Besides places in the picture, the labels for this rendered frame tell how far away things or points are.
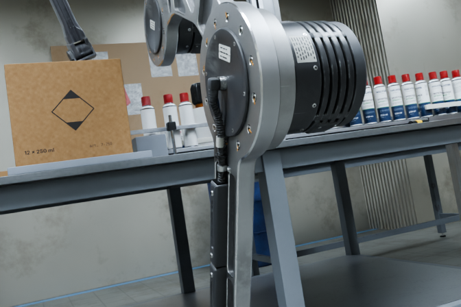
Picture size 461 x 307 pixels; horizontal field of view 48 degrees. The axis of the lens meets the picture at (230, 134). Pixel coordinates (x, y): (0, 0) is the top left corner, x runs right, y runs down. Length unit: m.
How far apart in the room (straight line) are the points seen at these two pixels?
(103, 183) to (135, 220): 3.54
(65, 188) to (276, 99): 0.83
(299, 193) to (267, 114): 4.86
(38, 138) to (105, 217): 3.51
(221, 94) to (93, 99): 0.69
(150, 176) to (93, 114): 0.23
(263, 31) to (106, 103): 0.81
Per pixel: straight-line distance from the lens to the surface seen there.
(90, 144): 1.44
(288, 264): 1.57
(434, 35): 5.95
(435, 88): 2.52
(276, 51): 0.72
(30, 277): 4.89
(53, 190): 1.41
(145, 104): 1.90
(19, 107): 1.44
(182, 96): 1.93
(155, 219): 4.99
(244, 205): 0.82
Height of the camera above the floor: 0.73
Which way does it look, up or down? 5 degrees up
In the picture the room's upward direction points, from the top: 9 degrees counter-clockwise
